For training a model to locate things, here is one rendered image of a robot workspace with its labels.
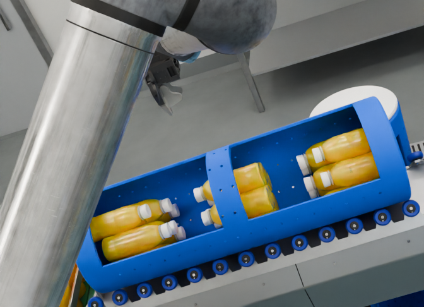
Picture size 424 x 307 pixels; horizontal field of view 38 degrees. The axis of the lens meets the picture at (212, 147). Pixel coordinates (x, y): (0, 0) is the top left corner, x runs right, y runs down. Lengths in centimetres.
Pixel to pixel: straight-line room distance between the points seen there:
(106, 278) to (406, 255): 79
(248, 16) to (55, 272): 39
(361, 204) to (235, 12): 95
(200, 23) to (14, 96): 494
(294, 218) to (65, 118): 96
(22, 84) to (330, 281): 418
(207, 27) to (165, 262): 101
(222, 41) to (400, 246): 107
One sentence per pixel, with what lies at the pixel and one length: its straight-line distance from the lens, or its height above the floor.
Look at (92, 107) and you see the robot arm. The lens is 72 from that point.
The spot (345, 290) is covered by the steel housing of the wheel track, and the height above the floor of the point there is 76.
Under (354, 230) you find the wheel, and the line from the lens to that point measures 168.
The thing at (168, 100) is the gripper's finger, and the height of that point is 144.
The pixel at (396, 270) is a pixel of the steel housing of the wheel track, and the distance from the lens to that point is 179.
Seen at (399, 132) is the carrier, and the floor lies 96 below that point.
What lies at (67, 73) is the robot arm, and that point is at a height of 185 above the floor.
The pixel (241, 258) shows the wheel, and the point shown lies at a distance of 170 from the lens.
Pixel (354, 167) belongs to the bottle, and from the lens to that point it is 161.
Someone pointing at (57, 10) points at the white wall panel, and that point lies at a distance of 519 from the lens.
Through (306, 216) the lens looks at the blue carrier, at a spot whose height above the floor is 107.
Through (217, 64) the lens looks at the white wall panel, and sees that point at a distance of 510.
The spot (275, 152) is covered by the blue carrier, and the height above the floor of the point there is 110.
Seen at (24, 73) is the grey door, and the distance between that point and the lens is 549.
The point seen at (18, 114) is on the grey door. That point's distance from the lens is 572.
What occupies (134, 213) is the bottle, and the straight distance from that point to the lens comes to 171.
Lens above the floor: 207
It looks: 30 degrees down
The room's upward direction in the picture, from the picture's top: 24 degrees counter-clockwise
